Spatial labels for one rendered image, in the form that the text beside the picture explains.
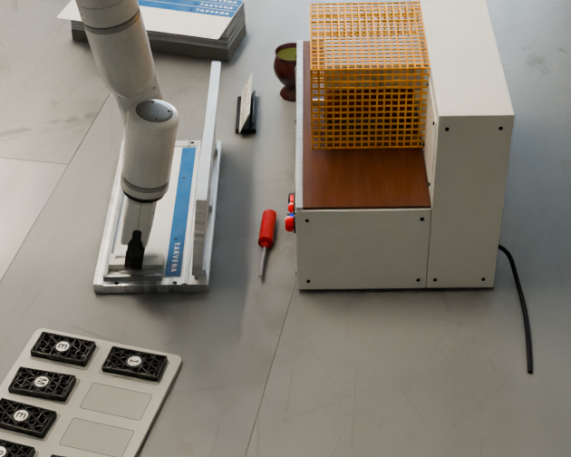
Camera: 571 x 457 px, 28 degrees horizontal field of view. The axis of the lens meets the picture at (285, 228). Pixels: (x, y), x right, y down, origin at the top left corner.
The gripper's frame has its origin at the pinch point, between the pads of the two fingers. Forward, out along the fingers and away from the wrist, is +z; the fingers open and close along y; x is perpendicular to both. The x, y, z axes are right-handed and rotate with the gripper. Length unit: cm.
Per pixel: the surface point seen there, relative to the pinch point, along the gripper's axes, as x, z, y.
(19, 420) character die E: -13.6, 5.6, 37.0
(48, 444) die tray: -8.3, 5.7, 41.0
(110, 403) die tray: 0.1, 3.9, 32.6
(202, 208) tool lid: 10.3, -17.2, 5.5
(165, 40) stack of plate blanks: -2, 2, -78
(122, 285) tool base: -1.3, 3.2, 5.5
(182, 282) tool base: 9.2, 0.7, 5.2
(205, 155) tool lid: 9.7, -18.9, -7.2
